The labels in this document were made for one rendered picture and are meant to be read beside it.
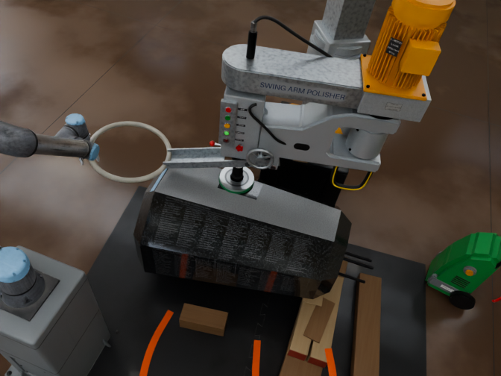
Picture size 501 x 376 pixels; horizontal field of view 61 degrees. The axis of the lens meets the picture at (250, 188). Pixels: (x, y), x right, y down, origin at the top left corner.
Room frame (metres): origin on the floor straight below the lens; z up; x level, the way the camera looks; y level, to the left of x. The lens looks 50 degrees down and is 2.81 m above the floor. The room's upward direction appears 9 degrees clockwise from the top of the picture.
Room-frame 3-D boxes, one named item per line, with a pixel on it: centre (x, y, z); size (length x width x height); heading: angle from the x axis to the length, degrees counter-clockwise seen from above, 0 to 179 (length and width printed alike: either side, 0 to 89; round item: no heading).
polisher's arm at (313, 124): (1.72, -0.30, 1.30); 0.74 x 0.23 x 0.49; 90
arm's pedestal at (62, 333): (0.82, 0.99, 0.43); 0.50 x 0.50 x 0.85; 77
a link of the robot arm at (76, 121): (1.60, 0.96, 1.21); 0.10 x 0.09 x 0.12; 167
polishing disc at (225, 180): (1.73, 0.09, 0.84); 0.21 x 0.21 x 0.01
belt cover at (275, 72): (1.73, -0.26, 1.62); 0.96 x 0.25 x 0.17; 90
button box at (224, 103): (1.62, 0.16, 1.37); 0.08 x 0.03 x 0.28; 90
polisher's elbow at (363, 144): (1.73, -0.57, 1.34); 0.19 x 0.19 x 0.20
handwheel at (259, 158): (1.61, -0.03, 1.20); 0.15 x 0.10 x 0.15; 90
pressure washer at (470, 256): (1.74, -1.62, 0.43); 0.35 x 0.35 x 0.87; 67
